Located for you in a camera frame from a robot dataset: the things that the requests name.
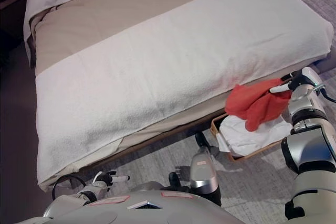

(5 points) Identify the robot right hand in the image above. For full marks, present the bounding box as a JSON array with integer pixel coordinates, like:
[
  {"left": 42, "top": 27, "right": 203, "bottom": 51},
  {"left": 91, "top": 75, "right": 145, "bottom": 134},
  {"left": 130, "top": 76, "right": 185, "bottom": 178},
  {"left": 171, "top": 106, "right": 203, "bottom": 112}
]
[{"left": 269, "top": 67, "right": 323, "bottom": 94}]

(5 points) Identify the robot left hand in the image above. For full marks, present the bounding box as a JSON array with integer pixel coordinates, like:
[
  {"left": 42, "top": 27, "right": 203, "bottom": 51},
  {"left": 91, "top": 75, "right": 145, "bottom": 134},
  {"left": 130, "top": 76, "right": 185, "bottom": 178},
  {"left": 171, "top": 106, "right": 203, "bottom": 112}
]
[{"left": 93, "top": 170, "right": 131, "bottom": 187}]

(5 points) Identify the red cloth garment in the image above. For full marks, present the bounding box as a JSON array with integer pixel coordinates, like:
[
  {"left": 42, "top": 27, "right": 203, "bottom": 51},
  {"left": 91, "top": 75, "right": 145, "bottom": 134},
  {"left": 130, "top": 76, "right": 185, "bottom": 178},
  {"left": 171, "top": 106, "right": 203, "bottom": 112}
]
[{"left": 225, "top": 78, "right": 293, "bottom": 132}]

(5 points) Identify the white cloth basket liner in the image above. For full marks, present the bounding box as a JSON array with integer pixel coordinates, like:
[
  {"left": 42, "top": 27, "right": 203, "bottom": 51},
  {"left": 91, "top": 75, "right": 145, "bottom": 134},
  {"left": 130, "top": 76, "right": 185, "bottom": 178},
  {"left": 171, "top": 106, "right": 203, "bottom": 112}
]
[{"left": 209, "top": 115, "right": 293, "bottom": 174}]

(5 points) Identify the tan wicker basket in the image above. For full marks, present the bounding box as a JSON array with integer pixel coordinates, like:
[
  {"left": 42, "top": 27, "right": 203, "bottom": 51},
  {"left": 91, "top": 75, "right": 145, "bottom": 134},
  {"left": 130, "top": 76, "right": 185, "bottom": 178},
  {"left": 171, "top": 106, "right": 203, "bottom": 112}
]
[{"left": 210, "top": 112, "right": 292, "bottom": 163}]

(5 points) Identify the white terry bed towel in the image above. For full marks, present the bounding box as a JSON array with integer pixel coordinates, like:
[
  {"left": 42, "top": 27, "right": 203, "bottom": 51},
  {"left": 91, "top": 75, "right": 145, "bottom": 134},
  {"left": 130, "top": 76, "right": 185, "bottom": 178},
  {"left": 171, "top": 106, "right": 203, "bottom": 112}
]
[{"left": 35, "top": 0, "right": 334, "bottom": 187}]

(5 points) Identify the grey robot torso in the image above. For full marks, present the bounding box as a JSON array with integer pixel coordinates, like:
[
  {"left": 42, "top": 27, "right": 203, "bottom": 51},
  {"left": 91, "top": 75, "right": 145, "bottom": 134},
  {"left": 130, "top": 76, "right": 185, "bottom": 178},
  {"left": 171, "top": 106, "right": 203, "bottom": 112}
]
[{"left": 19, "top": 189, "right": 237, "bottom": 224}]

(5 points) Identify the robot left foot black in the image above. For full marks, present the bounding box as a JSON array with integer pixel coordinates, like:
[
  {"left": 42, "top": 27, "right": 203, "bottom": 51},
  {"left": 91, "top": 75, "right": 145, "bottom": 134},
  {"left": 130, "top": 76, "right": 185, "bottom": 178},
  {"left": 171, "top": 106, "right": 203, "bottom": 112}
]
[{"left": 168, "top": 172, "right": 183, "bottom": 189}]

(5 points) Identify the robot foot black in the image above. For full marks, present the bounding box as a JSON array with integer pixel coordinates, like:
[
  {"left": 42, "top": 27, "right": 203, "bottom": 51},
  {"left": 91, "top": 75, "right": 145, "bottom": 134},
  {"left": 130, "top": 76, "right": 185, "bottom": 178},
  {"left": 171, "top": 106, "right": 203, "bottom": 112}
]
[
  {"left": 168, "top": 172, "right": 183, "bottom": 189},
  {"left": 194, "top": 131, "right": 212, "bottom": 150}
]

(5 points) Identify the robot right leg silver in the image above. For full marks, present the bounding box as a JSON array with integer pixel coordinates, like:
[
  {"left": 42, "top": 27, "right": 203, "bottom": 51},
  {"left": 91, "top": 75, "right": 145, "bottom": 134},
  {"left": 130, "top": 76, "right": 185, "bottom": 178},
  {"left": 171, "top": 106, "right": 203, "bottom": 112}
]
[{"left": 189, "top": 146, "right": 222, "bottom": 205}]

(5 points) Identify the robot right foot black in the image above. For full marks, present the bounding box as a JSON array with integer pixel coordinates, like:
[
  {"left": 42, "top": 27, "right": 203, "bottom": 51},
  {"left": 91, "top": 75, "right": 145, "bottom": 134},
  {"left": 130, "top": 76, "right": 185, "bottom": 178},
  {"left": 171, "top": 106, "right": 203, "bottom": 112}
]
[{"left": 194, "top": 131, "right": 212, "bottom": 150}]

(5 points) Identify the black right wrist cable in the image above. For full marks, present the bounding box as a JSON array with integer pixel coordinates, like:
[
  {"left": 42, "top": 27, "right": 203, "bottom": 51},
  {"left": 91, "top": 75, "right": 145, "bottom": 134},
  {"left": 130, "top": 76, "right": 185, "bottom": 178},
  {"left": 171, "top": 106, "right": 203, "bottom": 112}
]
[{"left": 316, "top": 84, "right": 336, "bottom": 103}]

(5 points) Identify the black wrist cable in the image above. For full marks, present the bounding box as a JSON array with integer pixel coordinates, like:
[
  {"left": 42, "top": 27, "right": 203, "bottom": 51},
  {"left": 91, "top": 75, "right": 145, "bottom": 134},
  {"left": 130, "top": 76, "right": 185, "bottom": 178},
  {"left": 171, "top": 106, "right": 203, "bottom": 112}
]
[
  {"left": 51, "top": 175, "right": 88, "bottom": 200},
  {"left": 316, "top": 84, "right": 336, "bottom": 103}
]

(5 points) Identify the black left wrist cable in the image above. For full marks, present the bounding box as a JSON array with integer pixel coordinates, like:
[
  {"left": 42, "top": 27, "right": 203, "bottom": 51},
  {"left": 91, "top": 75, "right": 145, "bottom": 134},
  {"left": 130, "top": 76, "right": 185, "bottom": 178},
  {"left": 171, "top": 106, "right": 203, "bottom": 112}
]
[{"left": 51, "top": 175, "right": 88, "bottom": 200}]

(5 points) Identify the brown wooden bed frame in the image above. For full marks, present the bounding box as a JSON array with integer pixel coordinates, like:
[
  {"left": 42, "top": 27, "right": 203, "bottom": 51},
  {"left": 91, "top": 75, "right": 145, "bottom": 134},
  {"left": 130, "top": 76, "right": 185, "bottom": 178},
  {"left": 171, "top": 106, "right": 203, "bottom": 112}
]
[{"left": 75, "top": 60, "right": 336, "bottom": 175}]

